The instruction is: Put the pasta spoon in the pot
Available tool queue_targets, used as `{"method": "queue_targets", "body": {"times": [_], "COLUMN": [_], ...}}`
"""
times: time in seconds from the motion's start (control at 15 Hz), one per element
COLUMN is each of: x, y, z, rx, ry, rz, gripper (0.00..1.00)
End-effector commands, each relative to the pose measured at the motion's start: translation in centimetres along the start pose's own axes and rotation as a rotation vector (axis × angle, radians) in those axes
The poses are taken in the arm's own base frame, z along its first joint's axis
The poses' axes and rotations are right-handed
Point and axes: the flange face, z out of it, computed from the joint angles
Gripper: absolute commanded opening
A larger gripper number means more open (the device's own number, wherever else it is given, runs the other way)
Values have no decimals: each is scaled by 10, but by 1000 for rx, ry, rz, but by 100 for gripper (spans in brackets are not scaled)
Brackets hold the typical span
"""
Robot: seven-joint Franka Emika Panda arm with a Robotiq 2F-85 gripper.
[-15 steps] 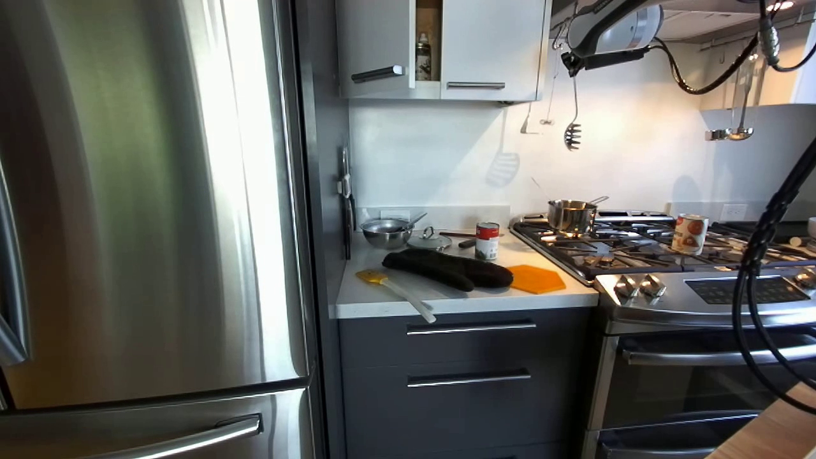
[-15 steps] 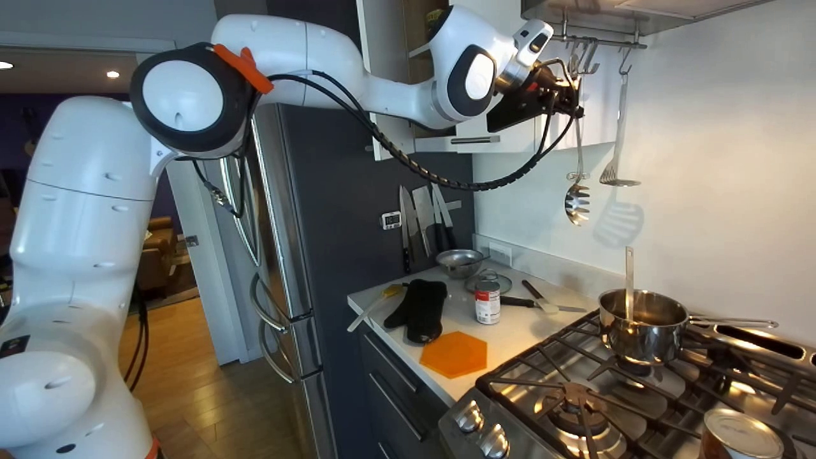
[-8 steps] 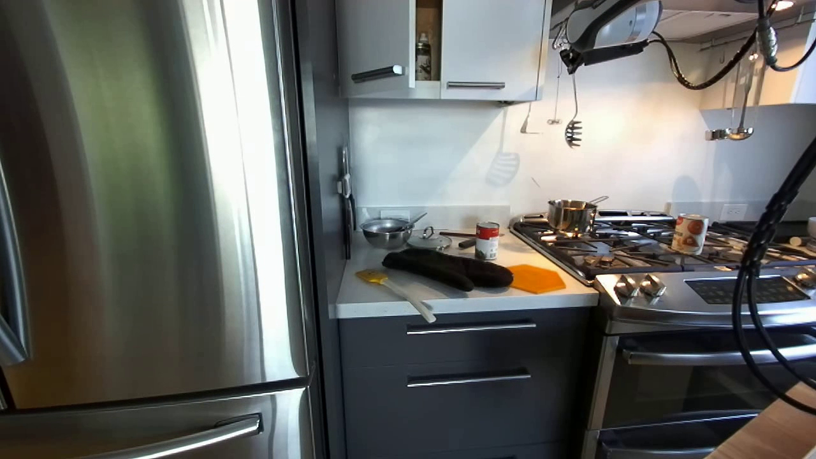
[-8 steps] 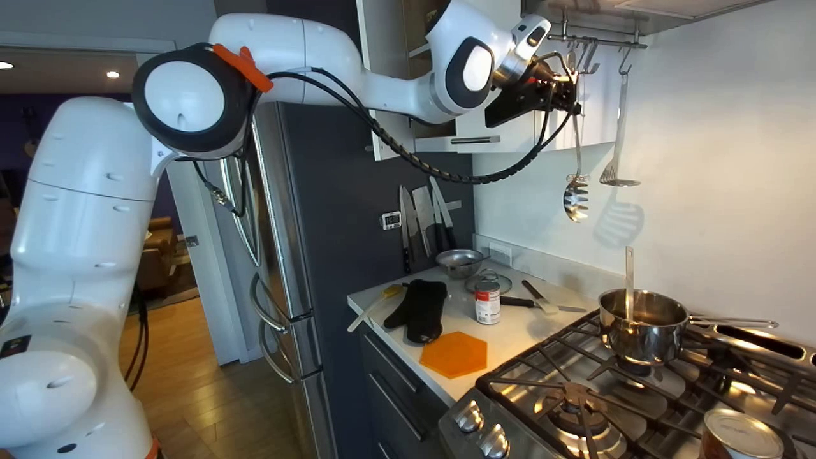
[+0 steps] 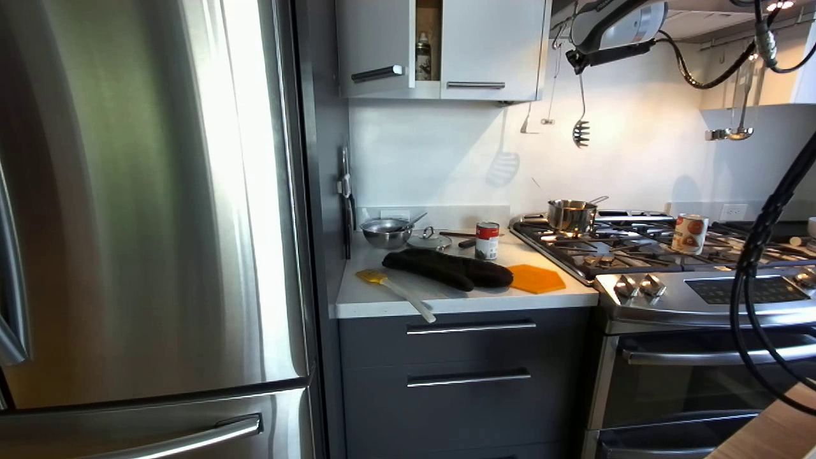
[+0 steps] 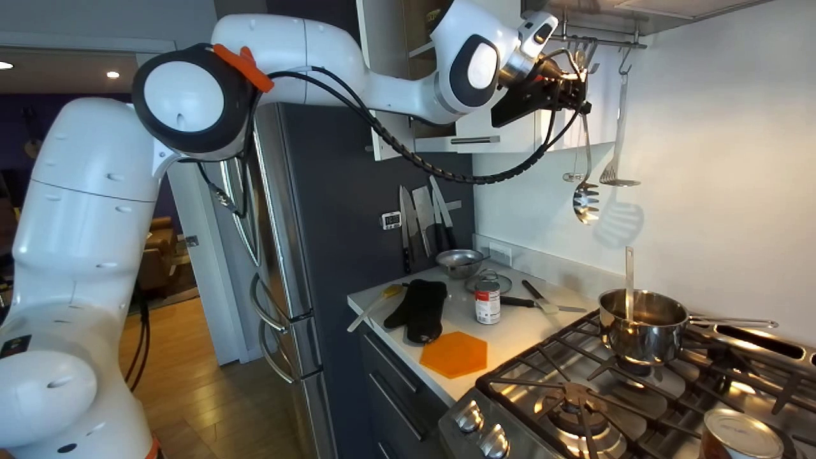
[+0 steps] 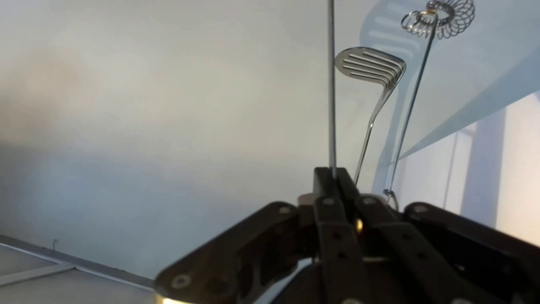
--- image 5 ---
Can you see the steel ladle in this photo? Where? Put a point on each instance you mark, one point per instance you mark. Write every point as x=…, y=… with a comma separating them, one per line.
x=737, y=134

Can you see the range hood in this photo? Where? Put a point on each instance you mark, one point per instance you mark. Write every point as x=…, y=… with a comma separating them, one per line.
x=798, y=86

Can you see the grey lower drawer cabinet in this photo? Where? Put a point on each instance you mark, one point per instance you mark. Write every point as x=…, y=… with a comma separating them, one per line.
x=467, y=408

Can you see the white patterned mug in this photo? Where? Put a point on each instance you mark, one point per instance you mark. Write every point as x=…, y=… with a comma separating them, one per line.
x=689, y=235

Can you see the steel pasta spoon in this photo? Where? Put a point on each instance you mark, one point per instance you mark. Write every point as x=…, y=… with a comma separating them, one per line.
x=582, y=130

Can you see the red and white can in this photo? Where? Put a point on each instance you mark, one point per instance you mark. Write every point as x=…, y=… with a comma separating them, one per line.
x=488, y=246

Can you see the steel stove knob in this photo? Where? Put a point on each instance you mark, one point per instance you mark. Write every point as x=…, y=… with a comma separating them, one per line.
x=651, y=287
x=624, y=287
x=805, y=280

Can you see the steel mixing bowl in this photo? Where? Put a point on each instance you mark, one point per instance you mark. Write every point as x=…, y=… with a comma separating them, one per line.
x=386, y=230

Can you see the steel saucepan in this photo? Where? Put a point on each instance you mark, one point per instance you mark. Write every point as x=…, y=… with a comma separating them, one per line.
x=572, y=220

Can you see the black knife rack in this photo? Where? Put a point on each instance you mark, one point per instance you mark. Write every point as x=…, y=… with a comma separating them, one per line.
x=344, y=204

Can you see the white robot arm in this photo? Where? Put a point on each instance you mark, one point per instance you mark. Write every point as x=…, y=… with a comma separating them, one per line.
x=633, y=23

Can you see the small dark bottle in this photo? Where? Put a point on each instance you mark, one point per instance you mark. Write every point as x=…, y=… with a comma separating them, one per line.
x=423, y=56

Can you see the white upper wall cabinet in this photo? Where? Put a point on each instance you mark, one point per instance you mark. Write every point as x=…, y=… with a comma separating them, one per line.
x=492, y=41

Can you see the black oven mitt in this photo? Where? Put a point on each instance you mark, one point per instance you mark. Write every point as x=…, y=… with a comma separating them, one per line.
x=448, y=271

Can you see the stainless gas stove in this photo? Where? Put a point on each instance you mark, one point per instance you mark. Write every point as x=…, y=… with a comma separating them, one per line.
x=670, y=384

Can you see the wooden board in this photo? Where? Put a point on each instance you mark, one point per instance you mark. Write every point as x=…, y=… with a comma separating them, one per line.
x=765, y=436

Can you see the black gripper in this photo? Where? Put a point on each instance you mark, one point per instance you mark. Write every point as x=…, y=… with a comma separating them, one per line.
x=580, y=59

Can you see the white slotted spatula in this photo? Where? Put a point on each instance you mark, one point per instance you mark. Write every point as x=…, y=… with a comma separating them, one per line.
x=502, y=169

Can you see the orange hexagonal trivet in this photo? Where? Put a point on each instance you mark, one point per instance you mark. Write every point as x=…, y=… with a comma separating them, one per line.
x=535, y=280

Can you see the stainless steel fridge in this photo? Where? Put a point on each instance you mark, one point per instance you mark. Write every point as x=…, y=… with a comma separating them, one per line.
x=153, y=213

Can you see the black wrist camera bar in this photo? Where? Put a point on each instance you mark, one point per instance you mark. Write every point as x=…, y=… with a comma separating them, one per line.
x=623, y=55

